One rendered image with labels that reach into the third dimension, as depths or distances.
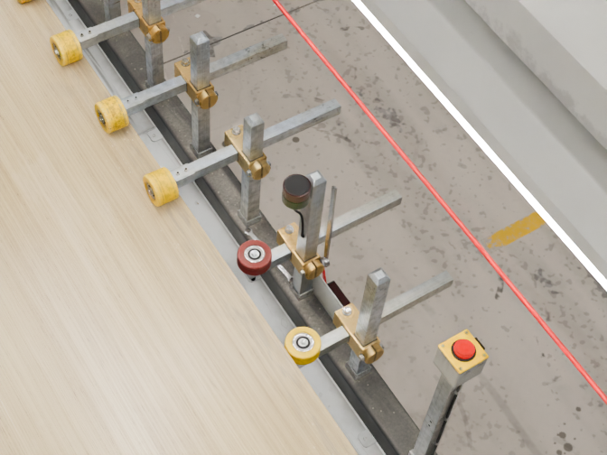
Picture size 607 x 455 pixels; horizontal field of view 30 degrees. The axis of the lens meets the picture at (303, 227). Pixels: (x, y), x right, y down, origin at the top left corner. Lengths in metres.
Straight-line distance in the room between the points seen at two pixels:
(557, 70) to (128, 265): 1.78
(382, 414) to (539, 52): 1.80
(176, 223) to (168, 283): 0.16
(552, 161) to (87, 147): 1.95
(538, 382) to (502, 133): 2.63
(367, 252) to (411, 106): 0.66
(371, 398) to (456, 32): 1.74
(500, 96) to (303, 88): 3.14
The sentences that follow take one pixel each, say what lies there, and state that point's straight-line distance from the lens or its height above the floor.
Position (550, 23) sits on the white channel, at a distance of 0.93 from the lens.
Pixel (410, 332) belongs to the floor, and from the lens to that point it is 3.58.
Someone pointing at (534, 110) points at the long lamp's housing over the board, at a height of 2.38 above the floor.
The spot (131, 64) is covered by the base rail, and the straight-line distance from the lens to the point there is 3.23.
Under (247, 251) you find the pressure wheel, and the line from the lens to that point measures 2.61.
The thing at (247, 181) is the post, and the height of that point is 0.88.
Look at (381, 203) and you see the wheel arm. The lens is 2.76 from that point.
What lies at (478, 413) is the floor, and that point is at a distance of 3.49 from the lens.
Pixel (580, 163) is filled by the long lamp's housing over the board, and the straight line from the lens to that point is 0.95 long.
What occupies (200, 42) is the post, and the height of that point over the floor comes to 1.13.
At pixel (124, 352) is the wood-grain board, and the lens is 2.49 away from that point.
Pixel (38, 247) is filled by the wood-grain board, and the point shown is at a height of 0.90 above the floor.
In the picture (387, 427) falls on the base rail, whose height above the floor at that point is 0.70.
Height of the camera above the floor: 3.10
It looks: 56 degrees down
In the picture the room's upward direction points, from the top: 7 degrees clockwise
